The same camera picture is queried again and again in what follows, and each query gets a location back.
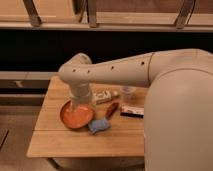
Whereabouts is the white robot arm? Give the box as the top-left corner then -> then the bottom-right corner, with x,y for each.
58,49 -> 213,171

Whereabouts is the white tube bottle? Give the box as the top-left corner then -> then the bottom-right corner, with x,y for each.
92,90 -> 119,105

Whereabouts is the wooden table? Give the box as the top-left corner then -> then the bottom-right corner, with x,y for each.
27,76 -> 144,158

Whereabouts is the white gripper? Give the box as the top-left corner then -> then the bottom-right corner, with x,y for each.
69,83 -> 92,111

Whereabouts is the black and white eraser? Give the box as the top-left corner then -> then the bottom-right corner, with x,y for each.
121,105 -> 144,118

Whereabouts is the orange bowl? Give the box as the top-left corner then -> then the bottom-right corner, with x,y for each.
60,101 -> 95,129

